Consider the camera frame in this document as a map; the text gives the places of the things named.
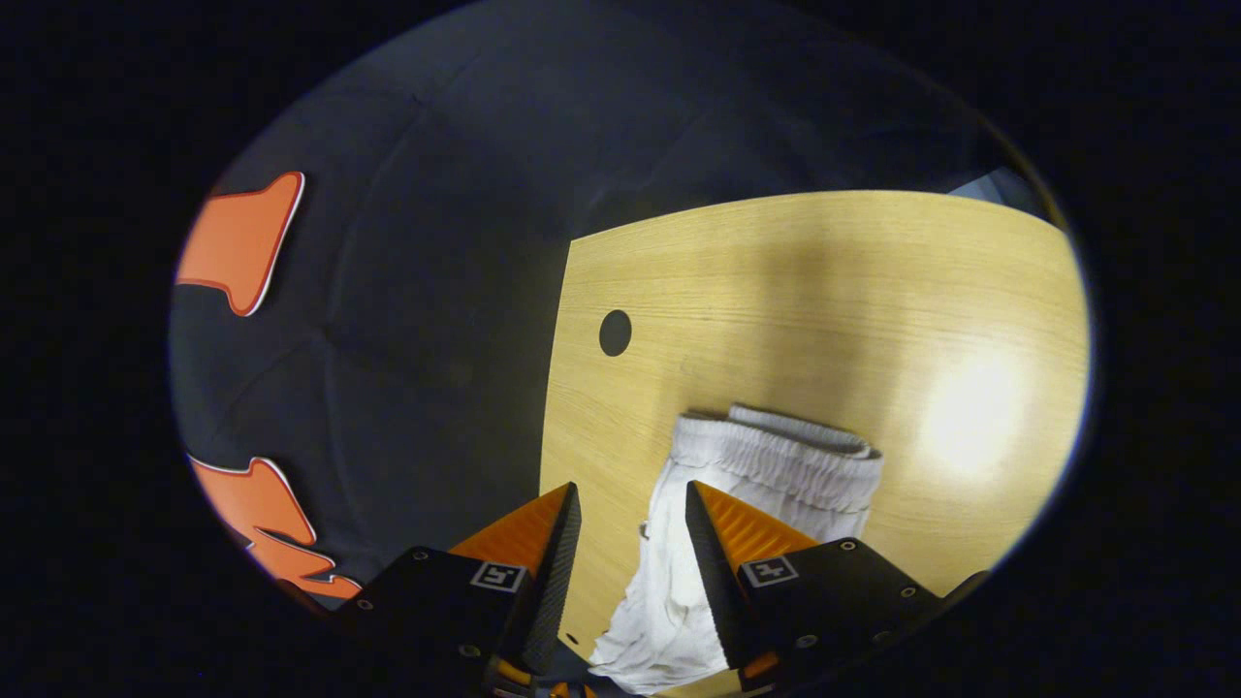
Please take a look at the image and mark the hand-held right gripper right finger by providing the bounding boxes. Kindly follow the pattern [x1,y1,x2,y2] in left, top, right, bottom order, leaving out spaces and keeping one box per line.
[684,480,990,694]

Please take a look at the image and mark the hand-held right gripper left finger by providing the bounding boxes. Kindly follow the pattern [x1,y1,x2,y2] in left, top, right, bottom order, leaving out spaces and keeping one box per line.
[344,482,583,698]

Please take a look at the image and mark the white jeans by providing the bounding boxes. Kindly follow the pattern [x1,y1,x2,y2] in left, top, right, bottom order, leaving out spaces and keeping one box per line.
[587,403,885,696]

